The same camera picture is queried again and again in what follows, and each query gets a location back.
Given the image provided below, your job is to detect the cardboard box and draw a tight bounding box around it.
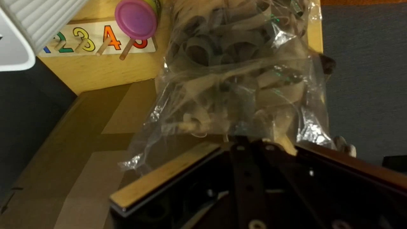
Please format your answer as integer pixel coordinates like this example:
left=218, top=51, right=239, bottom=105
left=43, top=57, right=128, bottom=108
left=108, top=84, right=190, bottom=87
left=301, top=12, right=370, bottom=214
left=0, top=80, right=223, bottom=229

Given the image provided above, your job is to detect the number peg board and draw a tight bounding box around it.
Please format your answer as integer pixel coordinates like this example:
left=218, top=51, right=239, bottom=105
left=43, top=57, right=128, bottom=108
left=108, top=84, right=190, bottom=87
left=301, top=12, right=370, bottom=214
left=38, top=21, right=158, bottom=61

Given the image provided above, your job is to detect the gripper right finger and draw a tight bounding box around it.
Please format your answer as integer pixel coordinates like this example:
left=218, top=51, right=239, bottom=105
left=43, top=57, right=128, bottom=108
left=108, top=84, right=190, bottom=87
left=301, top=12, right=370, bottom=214
left=258, top=139, right=407, bottom=229

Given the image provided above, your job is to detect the clear plastic bag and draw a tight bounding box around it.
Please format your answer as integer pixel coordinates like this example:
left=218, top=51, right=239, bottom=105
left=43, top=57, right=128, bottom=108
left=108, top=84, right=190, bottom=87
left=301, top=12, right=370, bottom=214
left=118, top=0, right=337, bottom=174

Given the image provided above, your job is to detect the heap of beige rubber bands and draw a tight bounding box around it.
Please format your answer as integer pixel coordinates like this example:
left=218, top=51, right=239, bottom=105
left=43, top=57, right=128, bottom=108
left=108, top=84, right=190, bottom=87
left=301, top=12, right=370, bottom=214
left=165, top=0, right=314, bottom=140

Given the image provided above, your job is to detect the loose beige rubber band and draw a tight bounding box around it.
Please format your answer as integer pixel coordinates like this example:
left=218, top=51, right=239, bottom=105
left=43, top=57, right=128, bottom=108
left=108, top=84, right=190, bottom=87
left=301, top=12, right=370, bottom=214
left=333, top=136, right=357, bottom=158

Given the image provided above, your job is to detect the white ribbed appliance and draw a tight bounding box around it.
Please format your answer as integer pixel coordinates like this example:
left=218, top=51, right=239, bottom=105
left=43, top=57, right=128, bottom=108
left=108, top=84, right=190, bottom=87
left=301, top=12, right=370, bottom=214
left=0, top=0, right=90, bottom=72

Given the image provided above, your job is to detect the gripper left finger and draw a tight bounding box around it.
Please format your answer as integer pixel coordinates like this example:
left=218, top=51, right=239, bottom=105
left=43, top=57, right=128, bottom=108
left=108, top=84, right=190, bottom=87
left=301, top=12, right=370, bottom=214
left=110, top=136, right=267, bottom=229

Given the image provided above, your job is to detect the tub with purple lid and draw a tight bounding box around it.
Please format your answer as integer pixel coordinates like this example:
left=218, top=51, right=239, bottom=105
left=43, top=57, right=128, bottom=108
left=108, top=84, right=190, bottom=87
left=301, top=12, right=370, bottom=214
left=114, top=0, right=162, bottom=40

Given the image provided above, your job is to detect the black object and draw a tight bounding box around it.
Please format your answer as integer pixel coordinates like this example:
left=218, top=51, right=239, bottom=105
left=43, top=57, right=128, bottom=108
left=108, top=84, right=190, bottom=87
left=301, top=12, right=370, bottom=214
left=382, top=155, right=407, bottom=174

